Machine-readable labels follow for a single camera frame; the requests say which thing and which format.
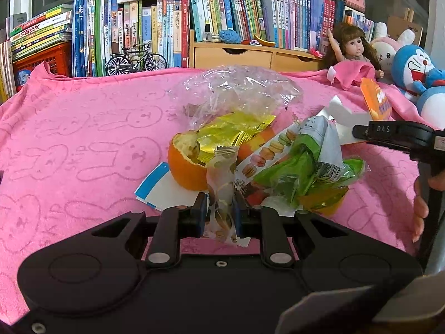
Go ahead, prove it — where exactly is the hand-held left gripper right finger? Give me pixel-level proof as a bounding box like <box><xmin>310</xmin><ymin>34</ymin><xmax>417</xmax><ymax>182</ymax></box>
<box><xmin>233</xmin><ymin>191</ymin><xmax>353</xmax><ymax>268</ymax></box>

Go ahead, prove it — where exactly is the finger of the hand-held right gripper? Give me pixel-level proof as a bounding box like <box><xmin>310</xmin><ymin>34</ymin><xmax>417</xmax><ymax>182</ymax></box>
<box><xmin>352</xmin><ymin>121</ymin><xmax>435</xmax><ymax>154</ymax></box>

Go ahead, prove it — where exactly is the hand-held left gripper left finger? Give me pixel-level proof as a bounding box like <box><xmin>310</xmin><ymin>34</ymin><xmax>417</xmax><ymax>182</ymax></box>
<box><xmin>91</xmin><ymin>192</ymin><xmax>209</xmax><ymax>268</ymax></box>

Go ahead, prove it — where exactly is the clear macaron print wrapper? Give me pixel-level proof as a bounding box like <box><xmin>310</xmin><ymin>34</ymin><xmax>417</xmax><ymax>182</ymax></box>
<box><xmin>206</xmin><ymin>146</ymin><xmax>251</xmax><ymax>248</ymax></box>

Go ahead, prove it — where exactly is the white tissue paper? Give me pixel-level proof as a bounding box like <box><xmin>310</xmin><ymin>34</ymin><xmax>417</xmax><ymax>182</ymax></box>
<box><xmin>315</xmin><ymin>95</ymin><xmax>371</xmax><ymax>147</ymax></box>

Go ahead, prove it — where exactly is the person's right hand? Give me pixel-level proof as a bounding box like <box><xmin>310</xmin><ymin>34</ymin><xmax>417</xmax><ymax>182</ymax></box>
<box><xmin>413</xmin><ymin>173</ymin><xmax>445</xmax><ymax>244</ymax></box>

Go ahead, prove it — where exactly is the orange snack packet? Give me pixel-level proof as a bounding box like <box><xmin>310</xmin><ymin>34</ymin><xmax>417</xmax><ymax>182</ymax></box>
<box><xmin>360</xmin><ymin>77</ymin><xmax>393</xmax><ymax>121</ymax></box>

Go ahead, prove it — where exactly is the orange peel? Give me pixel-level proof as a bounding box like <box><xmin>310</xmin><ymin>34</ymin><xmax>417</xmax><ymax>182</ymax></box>
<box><xmin>168</xmin><ymin>127</ymin><xmax>277</xmax><ymax>192</ymax></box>

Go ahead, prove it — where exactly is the blue white plush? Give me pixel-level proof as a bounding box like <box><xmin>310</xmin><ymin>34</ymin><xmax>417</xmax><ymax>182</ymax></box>
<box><xmin>415</xmin><ymin>85</ymin><xmax>445</xmax><ymax>131</ymax></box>

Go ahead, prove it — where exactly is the white blue paper card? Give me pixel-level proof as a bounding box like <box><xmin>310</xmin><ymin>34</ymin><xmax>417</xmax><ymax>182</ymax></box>
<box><xmin>135</xmin><ymin>162</ymin><xmax>209</xmax><ymax>213</ymax></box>

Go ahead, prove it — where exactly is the green snack wrapper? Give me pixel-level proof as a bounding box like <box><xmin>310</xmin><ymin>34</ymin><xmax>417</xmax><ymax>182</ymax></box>
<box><xmin>252</xmin><ymin>115</ymin><xmax>367</xmax><ymax>209</ymax></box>

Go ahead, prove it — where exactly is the white macaron print wrapper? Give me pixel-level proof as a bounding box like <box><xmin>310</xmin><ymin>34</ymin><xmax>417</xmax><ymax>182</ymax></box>
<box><xmin>234</xmin><ymin>129</ymin><xmax>303</xmax><ymax>195</ymax></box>

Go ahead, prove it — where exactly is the blue cat plush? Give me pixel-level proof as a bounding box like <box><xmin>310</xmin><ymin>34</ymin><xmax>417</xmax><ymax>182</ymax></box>
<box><xmin>391</xmin><ymin>45</ymin><xmax>445</xmax><ymax>103</ymax></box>

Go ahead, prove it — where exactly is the pink bunny plush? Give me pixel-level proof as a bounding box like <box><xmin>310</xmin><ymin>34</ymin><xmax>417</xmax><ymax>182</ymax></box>
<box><xmin>370</xmin><ymin>23</ymin><xmax>416</xmax><ymax>84</ymax></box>

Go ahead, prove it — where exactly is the yellow clear wrapper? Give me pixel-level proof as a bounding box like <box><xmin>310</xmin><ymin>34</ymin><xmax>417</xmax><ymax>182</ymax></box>
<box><xmin>297</xmin><ymin>185</ymin><xmax>349</xmax><ymax>216</ymax></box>

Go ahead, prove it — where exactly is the gold foil wrapper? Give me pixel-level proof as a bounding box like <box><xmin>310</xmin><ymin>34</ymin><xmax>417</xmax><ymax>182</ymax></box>
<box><xmin>195</xmin><ymin>112</ymin><xmax>277</xmax><ymax>166</ymax></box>

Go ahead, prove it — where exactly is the brown haired doll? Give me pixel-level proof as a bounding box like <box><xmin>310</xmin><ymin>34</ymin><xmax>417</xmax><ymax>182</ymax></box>
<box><xmin>325</xmin><ymin>21</ymin><xmax>385</xmax><ymax>80</ymax></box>

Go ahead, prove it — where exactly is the brown cardboard box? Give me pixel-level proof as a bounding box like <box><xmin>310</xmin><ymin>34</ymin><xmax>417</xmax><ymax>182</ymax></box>
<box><xmin>387</xmin><ymin>9</ymin><xmax>424</xmax><ymax>46</ymax></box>

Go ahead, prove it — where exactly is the short row of books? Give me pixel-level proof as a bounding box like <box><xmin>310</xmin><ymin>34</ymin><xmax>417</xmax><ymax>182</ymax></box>
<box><xmin>342</xmin><ymin>7</ymin><xmax>376</xmax><ymax>42</ymax></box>

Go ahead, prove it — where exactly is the clear plastic bag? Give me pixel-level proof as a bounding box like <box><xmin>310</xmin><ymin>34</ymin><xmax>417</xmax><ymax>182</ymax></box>
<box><xmin>166</xmin><ymin>65</ymin><xmax>304</xmax><ymax>136</ymax></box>

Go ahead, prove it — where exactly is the pink bunny print towel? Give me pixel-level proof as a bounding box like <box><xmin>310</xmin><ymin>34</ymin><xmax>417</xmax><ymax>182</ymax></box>
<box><xmin>0</xmin><ymin>60</ymin><xmax>435</xmax><ymax>325</ymax></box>

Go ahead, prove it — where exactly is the wooden drawer organizer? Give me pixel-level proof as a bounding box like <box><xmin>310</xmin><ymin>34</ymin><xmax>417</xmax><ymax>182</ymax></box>
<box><xmin>189</xmin><ymin>30</ymin><xmax>325</xmax><ymax>72</ymax></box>

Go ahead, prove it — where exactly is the row of upright books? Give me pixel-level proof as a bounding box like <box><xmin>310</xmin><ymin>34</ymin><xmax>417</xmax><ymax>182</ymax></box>
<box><xmin>186</xmin><ymin>0</ymin><xmax>345</xmax><ymax>51</ymax></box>
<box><xmin>72</xmin><ymin>0</ymin><xmax>190</xmax><ymax>77</ymax></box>

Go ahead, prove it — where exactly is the black model bicycle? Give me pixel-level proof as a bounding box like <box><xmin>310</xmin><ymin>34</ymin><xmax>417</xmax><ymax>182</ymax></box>
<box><xmin>106</xmin><ymin>43</ymin><xmax>168</xmax><ymax>76</ymax></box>

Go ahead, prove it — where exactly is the blue yarn ball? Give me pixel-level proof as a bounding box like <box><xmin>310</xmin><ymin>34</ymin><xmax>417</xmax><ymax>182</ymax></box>
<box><xmin>218</xmin><ymin>29</ymin><xmax>242</xmax><ymax>44</ymax></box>

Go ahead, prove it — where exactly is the red plastic crate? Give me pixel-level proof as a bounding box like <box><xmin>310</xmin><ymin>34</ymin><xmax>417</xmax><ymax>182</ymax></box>
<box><xmin>12</xmin><ymin>40</ymin><xmax>73</xmax><ymax>79</ymax></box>

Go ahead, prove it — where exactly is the row of leaning books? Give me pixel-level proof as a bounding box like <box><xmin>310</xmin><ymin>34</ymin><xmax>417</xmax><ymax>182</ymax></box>
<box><xmin>0</xmin><ymin>40</ymin><xmax>18</xmax><ymax>103</ymax></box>

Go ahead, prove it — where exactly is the stack of flat books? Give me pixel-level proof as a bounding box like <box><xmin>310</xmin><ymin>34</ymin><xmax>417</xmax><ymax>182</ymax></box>
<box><xmin>7</xmin><ymin>4</ymin><xmax>73</xmax><ymax>60</ymax></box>

